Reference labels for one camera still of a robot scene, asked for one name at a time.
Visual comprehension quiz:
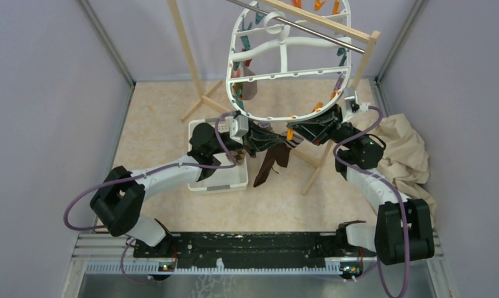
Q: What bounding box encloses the grey sock on hanger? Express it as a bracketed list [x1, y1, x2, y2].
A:
[241, 66, 258, 101]

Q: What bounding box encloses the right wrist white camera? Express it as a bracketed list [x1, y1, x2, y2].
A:
[341, 87, 369, 122]

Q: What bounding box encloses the white slotted cable duct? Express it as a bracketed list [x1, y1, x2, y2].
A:
[85, 258, 343, 275]

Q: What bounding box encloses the purple cable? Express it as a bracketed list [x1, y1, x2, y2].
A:
[63, 112, 239, 286]
[333, 106, 411, 298]

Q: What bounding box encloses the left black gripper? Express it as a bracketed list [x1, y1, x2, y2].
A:
[210, 120, 286, 158]

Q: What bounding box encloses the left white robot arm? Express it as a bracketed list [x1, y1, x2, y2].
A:
[89, 122, 287, 257]

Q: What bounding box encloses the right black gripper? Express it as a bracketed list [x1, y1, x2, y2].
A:
[286, 104, 367, 150]

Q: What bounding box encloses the wrist white camera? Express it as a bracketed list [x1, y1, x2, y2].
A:
[341, 87, 369, 122]
[228, 115, 249, 138]

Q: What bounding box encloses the wooden drying rack frame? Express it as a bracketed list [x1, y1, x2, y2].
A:
[166, 0, 381, 196]

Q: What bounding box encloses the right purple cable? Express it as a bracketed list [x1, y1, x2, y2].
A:
[333, 106, 411, 298]

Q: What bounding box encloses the orange green sock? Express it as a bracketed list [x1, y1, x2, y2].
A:
[232, 82, 244, 104]

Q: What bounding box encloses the beige crumpled cloth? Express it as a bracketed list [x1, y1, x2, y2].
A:
[371, 114, 436, 218]

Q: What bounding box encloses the dark brown sock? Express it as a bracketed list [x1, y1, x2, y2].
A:
[253, 137, 304, 187]

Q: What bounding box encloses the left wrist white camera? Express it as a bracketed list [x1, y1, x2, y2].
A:
[228, 115, 249, 138]

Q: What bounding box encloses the brown checkered sock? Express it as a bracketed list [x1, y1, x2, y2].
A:
[232, 150, 246, 165]

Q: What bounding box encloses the white round clip hanger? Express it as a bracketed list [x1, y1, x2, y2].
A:
[225, 1, 356, 122]

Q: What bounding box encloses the white plastic basket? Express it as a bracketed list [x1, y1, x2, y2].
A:
[187, 117, 249, 194]

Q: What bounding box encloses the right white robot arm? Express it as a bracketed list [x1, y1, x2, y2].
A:
[287, 107, 435, 265]

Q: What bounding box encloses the metal hanging rod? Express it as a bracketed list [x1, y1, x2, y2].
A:
[229, 1, 365, 54]

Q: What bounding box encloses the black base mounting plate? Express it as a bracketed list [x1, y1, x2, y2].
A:
[133, 231, 378, 281]

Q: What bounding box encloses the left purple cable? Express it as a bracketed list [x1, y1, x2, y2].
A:
[63, 112, 239, 286]

